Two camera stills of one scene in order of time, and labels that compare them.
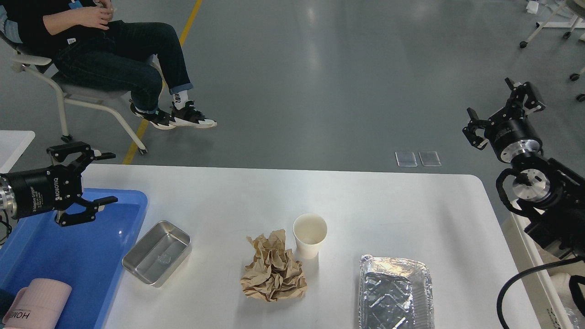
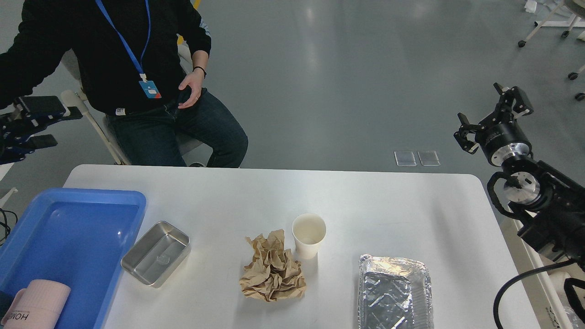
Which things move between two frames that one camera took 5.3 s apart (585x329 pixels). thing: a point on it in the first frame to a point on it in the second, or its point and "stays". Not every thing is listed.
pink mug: x=38 y=306 stays
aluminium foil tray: x=395 y=294 stays
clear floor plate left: x=406 y=159 stays
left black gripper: x=45 y=189 to x=37 y=110
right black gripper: x=511 y=137 to x=502 y=141
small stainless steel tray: x=155 y=254 stays
